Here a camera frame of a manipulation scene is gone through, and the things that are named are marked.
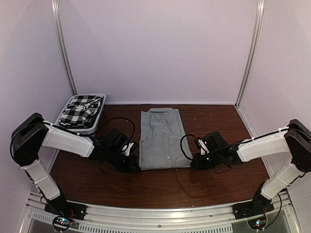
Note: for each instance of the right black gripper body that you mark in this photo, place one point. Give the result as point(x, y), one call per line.
point(210, 163)

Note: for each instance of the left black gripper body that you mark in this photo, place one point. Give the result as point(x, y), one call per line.
point(121, 164)

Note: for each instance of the white plastic basket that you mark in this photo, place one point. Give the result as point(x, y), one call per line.
point(90, 130)

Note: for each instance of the grey long sleeve shirt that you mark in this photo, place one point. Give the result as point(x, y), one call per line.
point(161, 130)

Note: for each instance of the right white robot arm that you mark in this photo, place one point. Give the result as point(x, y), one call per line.
point(293, 140)

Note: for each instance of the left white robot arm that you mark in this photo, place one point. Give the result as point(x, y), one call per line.
point(36, 135)

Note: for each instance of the black white checkered shirt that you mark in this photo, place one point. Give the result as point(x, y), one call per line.
point(80, 112)

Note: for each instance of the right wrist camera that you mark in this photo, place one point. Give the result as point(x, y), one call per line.
point(201, 144)

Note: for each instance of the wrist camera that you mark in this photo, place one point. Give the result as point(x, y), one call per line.
point(129, 148)
point(201, 144)

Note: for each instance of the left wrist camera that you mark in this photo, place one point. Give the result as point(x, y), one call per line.
point(129, 148)

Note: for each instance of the aluminium front rail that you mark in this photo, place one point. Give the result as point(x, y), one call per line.
point(206, 219)

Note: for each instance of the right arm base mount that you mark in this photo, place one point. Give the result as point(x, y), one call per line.
point(254, 212)

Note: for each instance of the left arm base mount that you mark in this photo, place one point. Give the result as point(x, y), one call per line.
point(64, 219)

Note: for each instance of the right aluminium corner post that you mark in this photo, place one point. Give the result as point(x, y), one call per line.
point(259, 15)

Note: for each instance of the aluminium corner post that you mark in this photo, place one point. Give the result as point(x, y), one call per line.
point(259, 15)
point(62, 46)

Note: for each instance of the left aluminium corner post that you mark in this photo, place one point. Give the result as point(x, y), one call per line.
point(62, 46)

